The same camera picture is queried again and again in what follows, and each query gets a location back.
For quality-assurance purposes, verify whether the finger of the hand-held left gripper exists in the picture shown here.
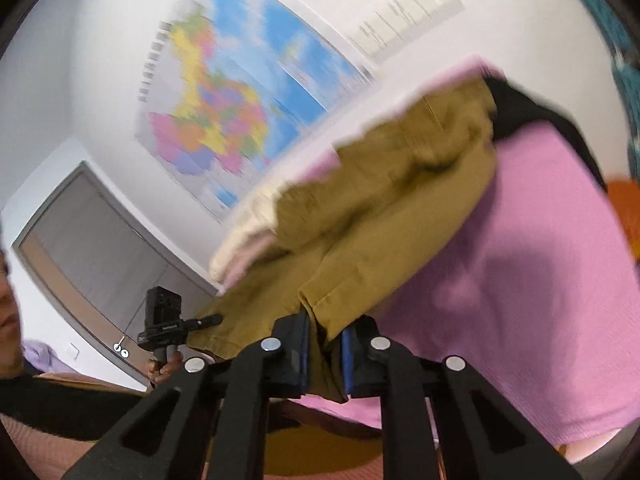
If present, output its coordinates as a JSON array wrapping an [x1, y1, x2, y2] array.
[[183, 314, 223, 334]]

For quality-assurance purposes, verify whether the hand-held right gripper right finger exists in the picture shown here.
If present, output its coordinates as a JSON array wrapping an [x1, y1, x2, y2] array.
[[340, 316, 583, 480]]

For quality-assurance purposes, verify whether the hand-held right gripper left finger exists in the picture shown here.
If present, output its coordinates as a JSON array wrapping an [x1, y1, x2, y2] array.
[[60, 312, 313, 480]]

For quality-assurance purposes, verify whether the olive brown jacket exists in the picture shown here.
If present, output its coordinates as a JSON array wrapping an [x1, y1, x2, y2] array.
[[190, 77, 501, 403]]

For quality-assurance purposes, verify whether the black garment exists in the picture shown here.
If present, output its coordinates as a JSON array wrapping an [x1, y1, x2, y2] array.
[[482, 75, 608, 193]]

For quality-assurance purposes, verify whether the person's left hand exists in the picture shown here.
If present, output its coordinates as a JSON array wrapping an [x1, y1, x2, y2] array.
[[148, 351, 186, 387]]

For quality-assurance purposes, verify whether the grey wooden door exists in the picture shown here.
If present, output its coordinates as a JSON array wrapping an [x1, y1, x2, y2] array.
[[12, 160, 221, 392]]

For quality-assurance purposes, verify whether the person's mustard yellow garment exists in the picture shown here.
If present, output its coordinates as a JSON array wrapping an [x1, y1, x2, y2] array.
[[264, 427, 385, 477]]

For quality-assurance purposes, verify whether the cream garment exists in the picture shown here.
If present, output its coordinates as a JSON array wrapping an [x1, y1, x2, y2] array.
[[210, 180, 301, 286]]

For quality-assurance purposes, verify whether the lavender cloth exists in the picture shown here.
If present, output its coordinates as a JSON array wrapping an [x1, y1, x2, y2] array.
[[22, 339, 57, 376]]

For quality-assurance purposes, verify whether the person's head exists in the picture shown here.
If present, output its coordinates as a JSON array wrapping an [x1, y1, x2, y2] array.
[[0, 252, 26, 376]]

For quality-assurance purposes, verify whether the pink daisy print blanket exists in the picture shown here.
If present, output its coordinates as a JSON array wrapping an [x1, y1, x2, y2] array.
[[220, 55, 640, 461]]

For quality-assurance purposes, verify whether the orange object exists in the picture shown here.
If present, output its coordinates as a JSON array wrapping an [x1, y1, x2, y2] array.
[[606, 177, 640, 261]]

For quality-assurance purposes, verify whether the blue plastic basket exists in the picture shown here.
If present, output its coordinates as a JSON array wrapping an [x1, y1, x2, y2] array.
[[567, 0, 640, 141]]

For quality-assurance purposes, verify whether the colourful wall map poster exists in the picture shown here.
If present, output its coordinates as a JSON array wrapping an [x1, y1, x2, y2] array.
[[135, 0, 376, 223]]

